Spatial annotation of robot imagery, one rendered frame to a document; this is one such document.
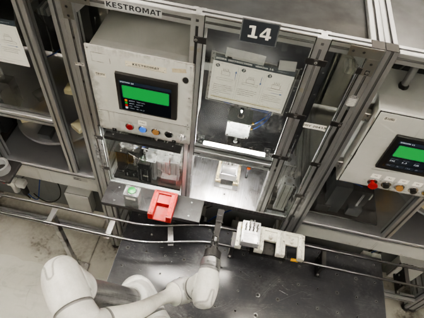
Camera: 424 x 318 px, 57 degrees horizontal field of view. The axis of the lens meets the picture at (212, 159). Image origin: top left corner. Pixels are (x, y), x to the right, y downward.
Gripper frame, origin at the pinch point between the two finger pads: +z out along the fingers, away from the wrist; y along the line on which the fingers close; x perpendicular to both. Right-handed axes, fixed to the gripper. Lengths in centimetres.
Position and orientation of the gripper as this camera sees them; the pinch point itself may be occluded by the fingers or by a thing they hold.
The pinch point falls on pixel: (219, 219)
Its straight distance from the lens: 185.6
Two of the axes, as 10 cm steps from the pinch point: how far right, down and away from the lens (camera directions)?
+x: -9.8, -2.0, 0.4
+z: 1.8, -7.7, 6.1
